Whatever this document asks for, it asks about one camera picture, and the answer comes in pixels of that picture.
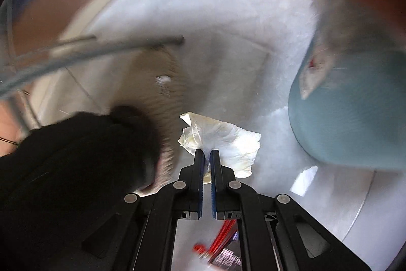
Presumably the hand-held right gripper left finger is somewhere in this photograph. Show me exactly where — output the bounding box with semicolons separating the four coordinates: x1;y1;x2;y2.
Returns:
82;149;206;271

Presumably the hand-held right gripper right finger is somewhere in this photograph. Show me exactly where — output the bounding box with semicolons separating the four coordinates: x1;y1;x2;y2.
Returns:
210;149;371;271

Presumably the white tissue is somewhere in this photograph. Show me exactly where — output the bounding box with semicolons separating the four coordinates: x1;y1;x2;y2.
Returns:
178;111;262;186

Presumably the teal bin with black liner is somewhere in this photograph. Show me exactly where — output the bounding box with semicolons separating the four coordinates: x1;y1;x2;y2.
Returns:
288;0;406;170

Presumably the tan slipper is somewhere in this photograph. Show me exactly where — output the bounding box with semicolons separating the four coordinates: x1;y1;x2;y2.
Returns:
111;45;188;195

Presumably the person's black-clad leg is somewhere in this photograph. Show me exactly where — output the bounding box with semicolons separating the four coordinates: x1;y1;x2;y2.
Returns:
0;105;163;271

